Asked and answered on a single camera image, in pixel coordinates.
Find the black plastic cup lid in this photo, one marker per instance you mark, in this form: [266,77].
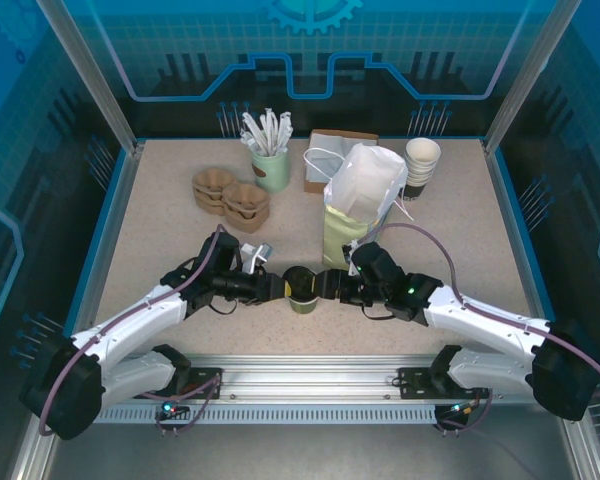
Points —
[301,282]

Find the white and green paper bag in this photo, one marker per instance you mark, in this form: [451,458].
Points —
[345,235]

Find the white paper straw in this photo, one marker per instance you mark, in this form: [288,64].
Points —
[260,141]
[284,127]
[249,125]
[268,125]

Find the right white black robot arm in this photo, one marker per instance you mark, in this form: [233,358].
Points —
[480,315]

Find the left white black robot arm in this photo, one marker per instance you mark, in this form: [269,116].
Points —
[130,320]

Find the stack of brown pulp carriers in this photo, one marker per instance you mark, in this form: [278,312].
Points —
[240,210]

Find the brown cardboard napkin box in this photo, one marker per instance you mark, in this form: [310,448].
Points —
[314,186]

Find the mint green straw mug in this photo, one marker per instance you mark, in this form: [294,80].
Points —
[272,175]

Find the stack of black paper cups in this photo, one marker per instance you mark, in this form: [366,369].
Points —
[420,172]

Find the white paper napkins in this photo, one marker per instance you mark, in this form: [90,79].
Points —
[340,137]

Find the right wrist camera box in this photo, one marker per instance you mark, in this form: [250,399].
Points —
[352,247]

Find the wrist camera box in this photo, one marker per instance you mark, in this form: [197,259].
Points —
[257,252]
[352,247]

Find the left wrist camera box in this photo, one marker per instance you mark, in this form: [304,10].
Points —
[257,252]

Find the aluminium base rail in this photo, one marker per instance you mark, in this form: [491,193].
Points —
[305,375]

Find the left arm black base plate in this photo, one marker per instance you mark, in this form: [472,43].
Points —
[205,382]

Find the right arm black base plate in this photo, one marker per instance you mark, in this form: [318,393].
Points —
[410,385]

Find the blue edged table side rail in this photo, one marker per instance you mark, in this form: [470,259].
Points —
[506,200]
[121,200]

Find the aluminium frame post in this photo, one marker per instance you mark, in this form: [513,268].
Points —
[527,75]
[92,75]

